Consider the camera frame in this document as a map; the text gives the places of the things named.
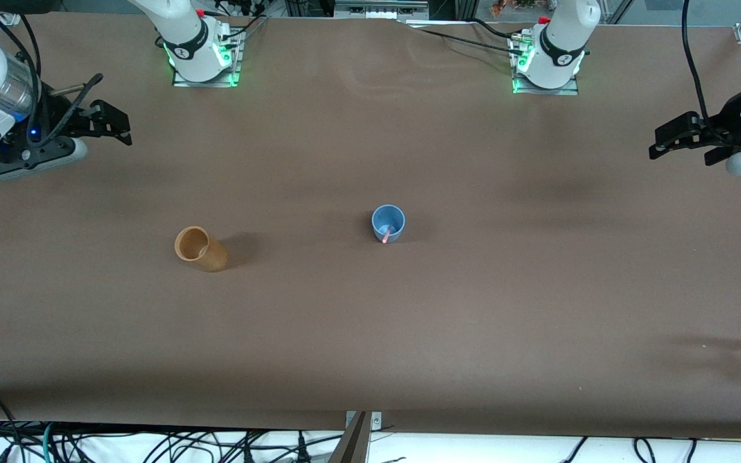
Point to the silver equipment box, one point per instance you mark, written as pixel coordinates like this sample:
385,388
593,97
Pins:
377,8

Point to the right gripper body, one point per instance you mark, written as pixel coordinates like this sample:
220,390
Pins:
62,120

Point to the blue cup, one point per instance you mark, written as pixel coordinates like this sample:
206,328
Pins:
396,218

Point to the brown beam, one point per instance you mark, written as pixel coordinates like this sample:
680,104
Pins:
351,447

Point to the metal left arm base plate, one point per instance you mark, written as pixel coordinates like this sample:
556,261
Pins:
557,91

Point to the silver table bracket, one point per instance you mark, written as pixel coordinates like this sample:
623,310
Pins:
377,421

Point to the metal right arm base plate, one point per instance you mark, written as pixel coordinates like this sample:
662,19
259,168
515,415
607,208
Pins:
216,83

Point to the brown cup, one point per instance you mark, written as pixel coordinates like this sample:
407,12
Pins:
213,257

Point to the pink chopstick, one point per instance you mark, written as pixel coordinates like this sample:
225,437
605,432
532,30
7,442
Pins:
386,236

